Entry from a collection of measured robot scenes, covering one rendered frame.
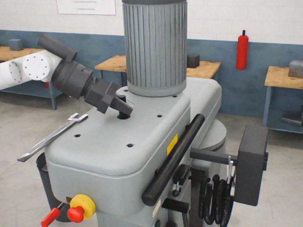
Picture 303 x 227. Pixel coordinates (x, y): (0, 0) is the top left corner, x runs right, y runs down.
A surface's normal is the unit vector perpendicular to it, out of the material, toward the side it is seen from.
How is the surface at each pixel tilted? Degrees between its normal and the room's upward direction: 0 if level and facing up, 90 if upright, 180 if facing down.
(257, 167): 90
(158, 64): 90
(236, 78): 90
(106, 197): 90
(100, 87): 31
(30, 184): 0
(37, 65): 82
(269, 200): 0
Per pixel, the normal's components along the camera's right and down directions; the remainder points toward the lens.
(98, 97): -0.07, 0.42
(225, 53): -0.38, 0.40
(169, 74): 0.43, 0.36
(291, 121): -0.61, 0.35
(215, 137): -0.04, -0.91
